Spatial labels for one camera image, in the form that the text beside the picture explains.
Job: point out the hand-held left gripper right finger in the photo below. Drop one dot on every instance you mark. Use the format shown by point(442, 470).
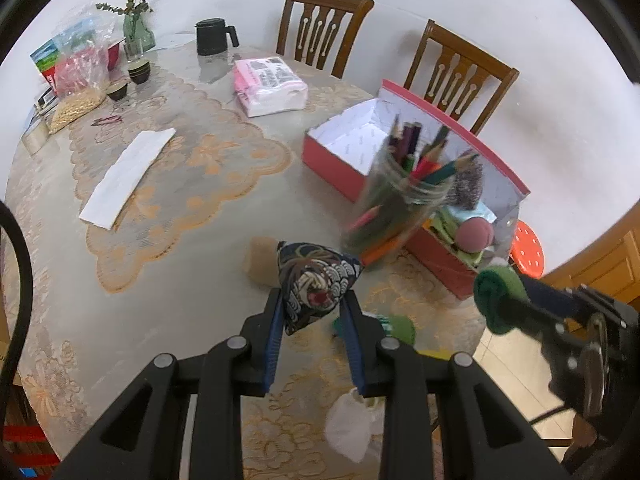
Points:
point(352, 345)

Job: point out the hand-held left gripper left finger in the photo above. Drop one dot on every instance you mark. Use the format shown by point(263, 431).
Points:
point(274, 340)

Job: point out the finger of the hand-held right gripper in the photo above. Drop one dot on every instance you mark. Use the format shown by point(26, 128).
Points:
point(550, 300)
point(540, 327)

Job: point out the green sock with white band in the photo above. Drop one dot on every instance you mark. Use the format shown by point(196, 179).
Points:
point(497, 300)

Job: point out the dark patterned beanbag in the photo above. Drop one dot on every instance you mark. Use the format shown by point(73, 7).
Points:
point(315, 285)

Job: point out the tan soft bun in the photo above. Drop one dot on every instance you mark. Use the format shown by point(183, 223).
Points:
point(260, 262)

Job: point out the yellow sponge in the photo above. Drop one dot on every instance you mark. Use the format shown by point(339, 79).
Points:
point(437, 355)

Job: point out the pink soft ball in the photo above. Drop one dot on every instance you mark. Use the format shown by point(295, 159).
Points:
point(475, 235)

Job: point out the light blue soft pad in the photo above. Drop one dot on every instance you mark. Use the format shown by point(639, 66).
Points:
point(475, 211)

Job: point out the green cloth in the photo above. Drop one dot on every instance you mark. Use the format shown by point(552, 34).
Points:
point(450, 240)

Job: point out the grey knitted cloth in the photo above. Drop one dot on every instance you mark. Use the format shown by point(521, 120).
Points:
point(467, 180)

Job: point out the red cardboard box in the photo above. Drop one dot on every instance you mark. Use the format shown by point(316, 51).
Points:
point(335, 160)

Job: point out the orange plastic stool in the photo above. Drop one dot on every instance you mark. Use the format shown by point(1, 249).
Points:
point(527, 250)

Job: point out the wooden cabinet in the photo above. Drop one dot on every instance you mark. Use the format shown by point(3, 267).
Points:
point(600, 270)

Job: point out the beige lace tablecloth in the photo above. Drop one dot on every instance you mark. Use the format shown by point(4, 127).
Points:
point(200, 240)

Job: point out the glass jar of pencils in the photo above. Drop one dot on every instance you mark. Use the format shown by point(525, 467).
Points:
point(415, 160)

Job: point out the white paper strip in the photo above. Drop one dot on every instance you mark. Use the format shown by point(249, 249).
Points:
point(125, 175)

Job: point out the brown wooden chair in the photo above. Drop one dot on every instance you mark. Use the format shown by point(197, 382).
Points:
point(320, 25)
point(460, 70)

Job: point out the pink tissue pack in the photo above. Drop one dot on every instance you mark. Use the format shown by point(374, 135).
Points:
point(270, 85)

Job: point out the small red scissors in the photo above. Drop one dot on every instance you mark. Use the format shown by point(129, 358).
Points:
point(106, 120)

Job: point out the dark tea cup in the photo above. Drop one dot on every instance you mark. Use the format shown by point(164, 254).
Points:
point(139, 72)
point(117, 91)

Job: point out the bag of beige grains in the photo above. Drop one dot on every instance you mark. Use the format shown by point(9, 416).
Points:
point(75, 107)

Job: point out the black lidded mug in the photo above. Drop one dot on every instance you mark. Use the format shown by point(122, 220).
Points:
point(210, 37)

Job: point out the drinking glass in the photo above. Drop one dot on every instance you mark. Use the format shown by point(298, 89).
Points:
point(134, 52)

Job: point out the red cup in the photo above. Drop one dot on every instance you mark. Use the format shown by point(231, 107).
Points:
point(114, 56)

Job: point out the green glass vase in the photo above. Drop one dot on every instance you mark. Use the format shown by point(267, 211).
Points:
point(137, 35)

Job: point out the clear plastic bag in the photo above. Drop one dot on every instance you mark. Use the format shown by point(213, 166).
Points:
point(80, 60)

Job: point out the colourful printed package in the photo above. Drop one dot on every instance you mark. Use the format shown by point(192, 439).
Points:
point(47, 57)

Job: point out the dried flower sprigs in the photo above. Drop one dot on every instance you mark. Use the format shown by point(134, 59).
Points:
point(135, 2)

